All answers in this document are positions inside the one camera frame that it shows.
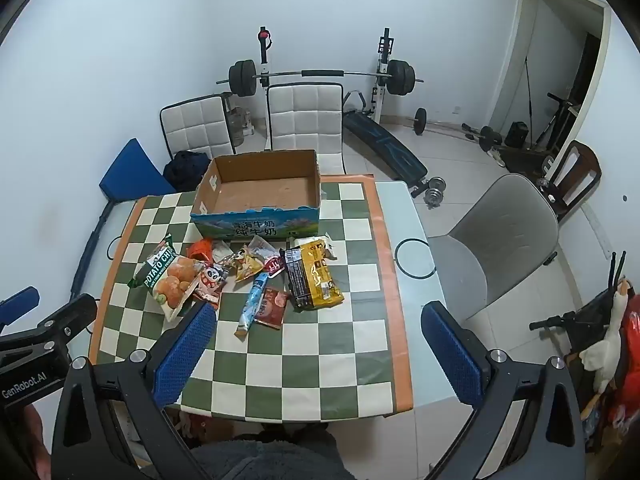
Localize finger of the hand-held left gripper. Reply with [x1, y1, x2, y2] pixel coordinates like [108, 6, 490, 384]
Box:
[0, 286, 41, 326]
[0, 293, 99, 357]

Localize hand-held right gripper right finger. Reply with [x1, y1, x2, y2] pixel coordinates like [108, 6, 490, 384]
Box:
[421, 300, 587, 480]

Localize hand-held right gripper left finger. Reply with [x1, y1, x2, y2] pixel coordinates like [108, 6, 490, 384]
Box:
[50, 301, 219, 480]

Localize red white panda snack packet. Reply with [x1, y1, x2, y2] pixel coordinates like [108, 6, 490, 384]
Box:
[192, 261, 230, 309]

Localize green potato chips bag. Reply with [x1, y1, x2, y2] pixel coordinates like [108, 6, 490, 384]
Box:
[129, 234, 207, 322]

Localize blue tube packet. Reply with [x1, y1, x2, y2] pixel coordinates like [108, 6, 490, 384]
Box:
[235, 271, 271, 338]

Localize dark red snack packet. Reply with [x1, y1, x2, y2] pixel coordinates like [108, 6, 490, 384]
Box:
[254, 287, 292, 330]

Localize orange snack packet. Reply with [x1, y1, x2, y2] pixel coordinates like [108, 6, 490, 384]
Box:
[186, 239, 215, 263]

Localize yellow cartoon snack packet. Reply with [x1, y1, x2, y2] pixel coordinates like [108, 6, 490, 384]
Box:
[216, 242, 266, 282]

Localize black yellow noodle packet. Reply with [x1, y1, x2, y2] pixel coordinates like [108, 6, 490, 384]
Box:
[282, 238, 346, 312]

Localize cardboard box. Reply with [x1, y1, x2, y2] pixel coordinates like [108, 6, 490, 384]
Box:
[190, 149, 322, 241]

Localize person's left hand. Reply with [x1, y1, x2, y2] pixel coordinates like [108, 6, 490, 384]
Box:
[20, 402, 52, 473]

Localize green white checkered tablecloth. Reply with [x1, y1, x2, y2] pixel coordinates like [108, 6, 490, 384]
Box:
[91, 174, 415, 423]

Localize grey shell chair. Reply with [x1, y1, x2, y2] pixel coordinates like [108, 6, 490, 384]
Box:
[427, 173, 561, 321]

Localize person's grey fleece clothing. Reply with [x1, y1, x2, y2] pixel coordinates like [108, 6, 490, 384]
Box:
[190, 425, 351, 480]

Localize white goose plush toy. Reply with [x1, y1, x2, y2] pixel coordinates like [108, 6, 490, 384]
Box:
[579, 277, 633, 393]

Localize blue chair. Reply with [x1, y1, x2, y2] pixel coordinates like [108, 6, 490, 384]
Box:
[70, 138, 177, 301]

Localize red bag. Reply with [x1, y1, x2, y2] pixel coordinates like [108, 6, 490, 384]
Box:
[610, 295, 640, 426]

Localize black antennas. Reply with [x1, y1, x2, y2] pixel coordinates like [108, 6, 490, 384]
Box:
[607, 250, 628, 291]

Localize white padded chair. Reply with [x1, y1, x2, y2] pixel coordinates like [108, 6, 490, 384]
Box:
[159, 94, 237, 161]
[265, 82, 348, 176]

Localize dark blue sit-up bench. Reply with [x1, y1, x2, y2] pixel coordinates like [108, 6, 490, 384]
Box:
[341, 91, 430, 196]

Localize black bag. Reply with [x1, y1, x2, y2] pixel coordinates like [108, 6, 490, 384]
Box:
[505, 121, 530, 148]

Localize floor barbell with black plate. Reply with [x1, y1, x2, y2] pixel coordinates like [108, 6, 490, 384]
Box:
[412, 107, 501, 153]

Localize dark wooden chair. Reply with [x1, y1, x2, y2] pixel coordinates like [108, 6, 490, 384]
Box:
[537, 140, 602, 223]

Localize black kick scooter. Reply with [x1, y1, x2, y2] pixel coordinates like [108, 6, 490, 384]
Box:
[537, 92, 582, 152]

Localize black scooter handlebar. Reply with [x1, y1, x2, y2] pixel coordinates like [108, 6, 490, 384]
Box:
[529, 310, 591, 356]

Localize black cable loop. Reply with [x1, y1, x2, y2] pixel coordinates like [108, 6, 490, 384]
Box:
[394, 238, 437, 279]

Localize cream door frame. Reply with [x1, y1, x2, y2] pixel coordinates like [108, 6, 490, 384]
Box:
[492, 0, 612, 161]

